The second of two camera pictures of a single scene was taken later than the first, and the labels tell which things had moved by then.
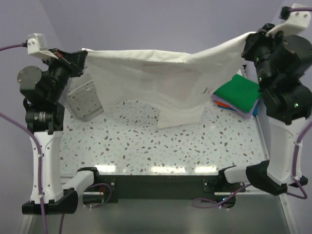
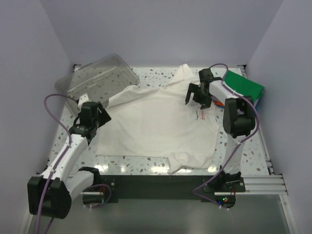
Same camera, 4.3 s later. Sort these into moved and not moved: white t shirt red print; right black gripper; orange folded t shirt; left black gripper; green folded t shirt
Moved: right black gripper; white t shirt red print; left black gripper
Not moved: orange folded t shirt; green folded t shirt
